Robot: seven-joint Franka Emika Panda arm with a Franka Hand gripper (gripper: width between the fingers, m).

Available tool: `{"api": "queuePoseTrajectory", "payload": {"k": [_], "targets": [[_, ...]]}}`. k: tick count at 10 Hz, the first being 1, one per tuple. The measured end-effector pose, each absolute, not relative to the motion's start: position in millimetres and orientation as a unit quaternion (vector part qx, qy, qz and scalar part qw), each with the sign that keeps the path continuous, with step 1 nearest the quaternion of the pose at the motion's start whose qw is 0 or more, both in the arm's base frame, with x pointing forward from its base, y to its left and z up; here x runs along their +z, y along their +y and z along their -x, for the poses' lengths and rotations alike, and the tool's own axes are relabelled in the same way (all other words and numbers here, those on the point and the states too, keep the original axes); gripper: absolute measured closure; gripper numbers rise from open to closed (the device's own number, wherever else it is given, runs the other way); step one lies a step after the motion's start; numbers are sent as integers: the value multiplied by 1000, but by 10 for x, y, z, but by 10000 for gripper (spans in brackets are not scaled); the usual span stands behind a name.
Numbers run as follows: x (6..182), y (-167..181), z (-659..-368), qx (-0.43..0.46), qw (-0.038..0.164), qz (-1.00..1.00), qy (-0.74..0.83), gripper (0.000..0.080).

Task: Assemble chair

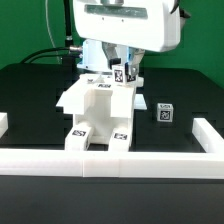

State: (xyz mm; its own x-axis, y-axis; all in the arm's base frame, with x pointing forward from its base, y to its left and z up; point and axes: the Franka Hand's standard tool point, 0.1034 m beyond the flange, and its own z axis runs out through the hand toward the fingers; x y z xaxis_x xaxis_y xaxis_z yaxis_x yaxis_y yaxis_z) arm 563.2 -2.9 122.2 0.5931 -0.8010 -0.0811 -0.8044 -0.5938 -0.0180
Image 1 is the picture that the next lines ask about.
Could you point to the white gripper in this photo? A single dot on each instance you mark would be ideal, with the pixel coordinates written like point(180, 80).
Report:
point(152, 25)

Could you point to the white marker cube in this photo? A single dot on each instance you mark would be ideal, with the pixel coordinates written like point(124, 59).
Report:
point(119, 75)
point(165, 112)

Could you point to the white chair back frame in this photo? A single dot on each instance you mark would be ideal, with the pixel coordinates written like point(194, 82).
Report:
point(94, 91)

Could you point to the white chair seat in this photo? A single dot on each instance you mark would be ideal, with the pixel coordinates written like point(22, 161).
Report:
point(103, 126)

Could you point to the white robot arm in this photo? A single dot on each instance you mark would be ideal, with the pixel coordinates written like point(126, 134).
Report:
point(94, 58)

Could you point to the white block at left edge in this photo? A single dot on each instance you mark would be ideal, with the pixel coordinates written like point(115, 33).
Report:
point(3, 123)

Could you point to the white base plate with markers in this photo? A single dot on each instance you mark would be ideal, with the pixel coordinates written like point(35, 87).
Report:
point(67, 102)

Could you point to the white U-shaped fence frame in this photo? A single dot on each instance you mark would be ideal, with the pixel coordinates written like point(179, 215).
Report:
point(206, 165)

